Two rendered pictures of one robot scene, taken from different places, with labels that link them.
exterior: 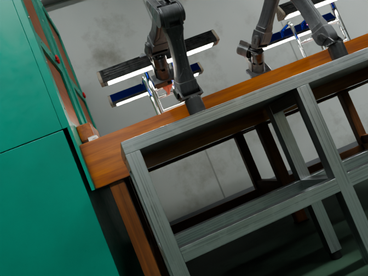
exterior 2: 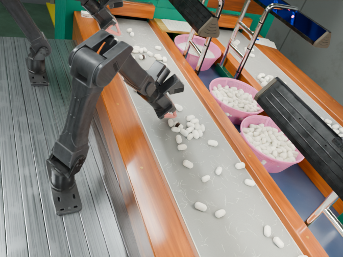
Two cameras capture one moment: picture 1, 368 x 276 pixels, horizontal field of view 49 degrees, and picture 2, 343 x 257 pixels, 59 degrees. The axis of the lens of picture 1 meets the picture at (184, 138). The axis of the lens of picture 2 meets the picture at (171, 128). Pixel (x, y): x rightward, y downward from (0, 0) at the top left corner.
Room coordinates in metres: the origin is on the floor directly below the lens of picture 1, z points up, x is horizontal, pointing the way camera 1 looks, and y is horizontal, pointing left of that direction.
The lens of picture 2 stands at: (1.51, -1.26, 1.43)
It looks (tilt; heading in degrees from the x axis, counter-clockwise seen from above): 38 degrees down; 64
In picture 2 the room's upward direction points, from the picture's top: 19 degrees clockwise
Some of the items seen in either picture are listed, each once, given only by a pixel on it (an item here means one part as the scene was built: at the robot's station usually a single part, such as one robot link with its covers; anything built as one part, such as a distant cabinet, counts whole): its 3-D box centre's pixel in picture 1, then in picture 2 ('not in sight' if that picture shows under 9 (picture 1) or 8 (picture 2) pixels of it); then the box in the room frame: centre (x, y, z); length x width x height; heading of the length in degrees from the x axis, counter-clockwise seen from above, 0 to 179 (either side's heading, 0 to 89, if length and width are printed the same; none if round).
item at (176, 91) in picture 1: (188, 91); (38, 48); (1.42, -0.08, 0.77); 0.09 x 0.06 x 0.06; 105
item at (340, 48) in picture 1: (338, 53); (63, 175); (1.53, -0.67, 0.71); 0.20 x 0.07 x 0.08; 101
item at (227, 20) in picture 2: not in sight; (229, 20); (2.51, 0.48, 0.83); 0.30 x 0.06 x 0.07; 7
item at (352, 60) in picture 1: (254, 108); (115, 117); (1.72, -0.33, 0.65); 1.20 x 0.90 x 0.04; 101
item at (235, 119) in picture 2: not in sight; (234, 102); (2.26, -0.27, 0.72); 0.27 x 0.27 x 0.10
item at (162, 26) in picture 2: not in sight; (183, 27); (2.18, 0.39, 0.77); 0.33 x 0.15 x 0.01; 7
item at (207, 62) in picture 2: not in sight; (195, 53); (2.20, 0.17, 0.72); 0.27 x 0.27 x 0.10
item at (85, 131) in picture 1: (90, 135); (126, 7); (1.83, 0.40, 0.83); 0.30 x 0.06 x 0.07; 7
